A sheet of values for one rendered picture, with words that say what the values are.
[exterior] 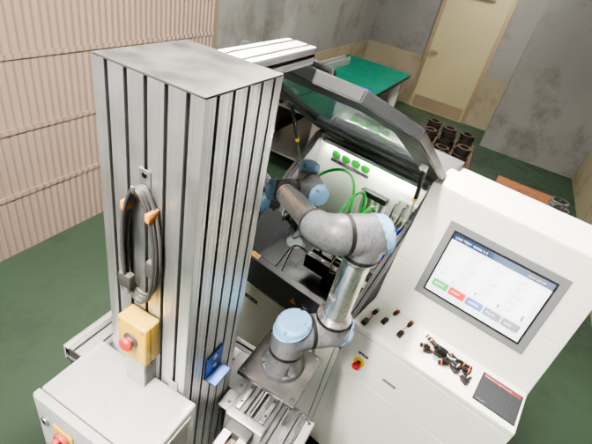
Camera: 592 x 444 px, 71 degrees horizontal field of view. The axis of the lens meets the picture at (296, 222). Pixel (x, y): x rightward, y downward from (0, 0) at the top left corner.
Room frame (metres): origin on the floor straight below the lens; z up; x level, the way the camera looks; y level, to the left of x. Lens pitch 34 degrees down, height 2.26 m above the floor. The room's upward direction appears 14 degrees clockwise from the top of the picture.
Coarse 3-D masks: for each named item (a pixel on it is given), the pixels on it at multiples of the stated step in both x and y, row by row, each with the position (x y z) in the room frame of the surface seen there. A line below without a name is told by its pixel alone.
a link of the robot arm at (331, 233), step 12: (276, 180) 1.24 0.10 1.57; (288, 180) 1.26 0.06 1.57; (276, 192) 1.20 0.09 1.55; (288, 192) 1.14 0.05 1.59; (300, 192) 1.16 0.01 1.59; (288, 204) 1.08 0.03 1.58; (300, 204) 1.04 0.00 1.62; (312, 204) 1.04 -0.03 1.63; (300, 216) 0.99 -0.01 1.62; (312, 216) 0.94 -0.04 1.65; (324, 216) 0.93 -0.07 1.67; (336, 216) 0.93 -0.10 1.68; (300, 228) 0.94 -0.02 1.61; (312, 228) 0.91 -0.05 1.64; (324, 228) 0.90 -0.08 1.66; (336, 228) 0.89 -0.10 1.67; (348, 228) 0.90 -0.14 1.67; (312, 240) 0.90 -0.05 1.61; (324, 240) 0.88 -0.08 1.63; (336, 240) 0.87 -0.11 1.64; (348, 240) 0.88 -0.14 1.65; (336, 252) 0.87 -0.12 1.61; (348, 252) 0.88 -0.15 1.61
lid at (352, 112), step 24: (288, 72) 1.23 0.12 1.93; (312, 72) 1.20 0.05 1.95; (288, 96) 1.70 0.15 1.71; (312, 96) 1.48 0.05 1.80; (336, 96) 1.18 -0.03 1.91; (360, 96) 1.11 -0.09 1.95; (312, 120) 1.95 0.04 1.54; (336, 120) 1.70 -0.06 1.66; (360, 120) 1.41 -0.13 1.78; (384, 120) 1.13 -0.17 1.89; (408, 120) 1.15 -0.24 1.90; (360, 144) 1.87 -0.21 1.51; (384, 144) 1.63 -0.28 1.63; (408, 144) 1.27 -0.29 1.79; (432, 144) 1.28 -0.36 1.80; (408, 168) 1.77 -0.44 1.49; (432, 168) 1.44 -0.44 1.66
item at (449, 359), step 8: (424, 344) 1.19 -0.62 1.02; (432, 352) 1.19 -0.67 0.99; (440, 352) 1.17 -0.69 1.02; (440, 360) 1.15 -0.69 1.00; (448, 360) 1.15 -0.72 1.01; (456, 360) 1.15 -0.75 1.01; (456, 368) 1.13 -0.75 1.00; (464, 368) 1.13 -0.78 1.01; (464, 376) 1.10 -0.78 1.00; (464, 384) 1.07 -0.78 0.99
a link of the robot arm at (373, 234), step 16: (352, 224) 0.91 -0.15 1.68; (368, 224) 0.93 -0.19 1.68; (384, 224) 0.95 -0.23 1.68; (352, 240) 0.88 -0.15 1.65; (368, 240) 0.90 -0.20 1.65; (384, 240) 0.92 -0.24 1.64; (352, 256) 0.91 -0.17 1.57; (368, 256) 0.91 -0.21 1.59; (352, 272) 0.93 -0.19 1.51; (336, 288) 0.95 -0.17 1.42; (352, 288) 0.93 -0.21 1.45; (336, 304) 0.94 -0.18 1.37; (352, 304) 0.95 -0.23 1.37; (320, 320) 0.94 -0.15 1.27; (336, 320) 0.93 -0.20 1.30; (352, 320) 1.00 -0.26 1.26; (320, 336) 0.92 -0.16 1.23; (336, 336) 0.92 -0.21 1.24; (352, 336) 0.96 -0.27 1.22
